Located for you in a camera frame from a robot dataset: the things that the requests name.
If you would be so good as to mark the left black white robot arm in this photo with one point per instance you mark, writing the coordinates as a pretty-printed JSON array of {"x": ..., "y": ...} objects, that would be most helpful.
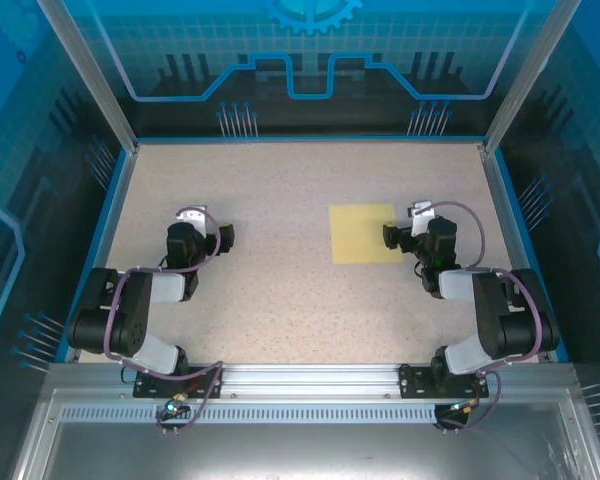
[{"x": 135, "y": 310}]

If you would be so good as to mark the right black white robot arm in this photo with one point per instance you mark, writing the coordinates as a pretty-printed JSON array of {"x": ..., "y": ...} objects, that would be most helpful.
[{"x": 490, "y": 320}]

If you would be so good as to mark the blue printed side panel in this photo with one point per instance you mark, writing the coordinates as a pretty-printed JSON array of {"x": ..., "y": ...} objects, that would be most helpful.
[
  {"x": 580, "y": 200},
  {"x": 20, "y": 175}
]

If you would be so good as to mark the grey metal shelf panel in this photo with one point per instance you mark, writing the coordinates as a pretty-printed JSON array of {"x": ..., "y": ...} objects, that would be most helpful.
[{"x": 280, "y": 450}]

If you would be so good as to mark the blue printed gear panel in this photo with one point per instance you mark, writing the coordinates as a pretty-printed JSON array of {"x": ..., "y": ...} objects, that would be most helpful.
[{"x": 305, "y": 30}]

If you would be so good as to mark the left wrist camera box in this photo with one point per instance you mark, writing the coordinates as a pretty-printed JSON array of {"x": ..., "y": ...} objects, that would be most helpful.
[{"x": 192, "y": 217}]

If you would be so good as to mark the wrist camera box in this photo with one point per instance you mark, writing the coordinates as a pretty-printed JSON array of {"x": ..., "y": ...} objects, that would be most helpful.
[
  {"x": 192, "y": 217},
  {"x": 421, "y": 215}
]

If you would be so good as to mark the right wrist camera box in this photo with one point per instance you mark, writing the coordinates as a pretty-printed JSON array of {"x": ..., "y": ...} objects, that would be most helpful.
[{"x": 421, "y": 215}]

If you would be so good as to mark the aluminium side rail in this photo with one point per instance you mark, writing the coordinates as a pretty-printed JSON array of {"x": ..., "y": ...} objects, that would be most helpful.
[
  {"x": 512, "y": 240},
  {"x": 107, "y": 240}
]

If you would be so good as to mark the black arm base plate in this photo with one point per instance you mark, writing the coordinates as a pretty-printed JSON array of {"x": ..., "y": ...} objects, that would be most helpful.
[
  {"x": 205, "y": 385},
  {"x": 415, "y": 382}
]

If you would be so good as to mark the long aluminium mounting rail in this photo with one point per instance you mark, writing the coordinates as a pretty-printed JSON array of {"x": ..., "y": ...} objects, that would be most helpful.
[{"x": 310, "y": 380}]

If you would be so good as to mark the aluminium frame post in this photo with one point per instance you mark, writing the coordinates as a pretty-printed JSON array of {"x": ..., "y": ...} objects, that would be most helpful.
[
  {"x": 527, "y": 75},
  {"x": 92, "y": 75}
]

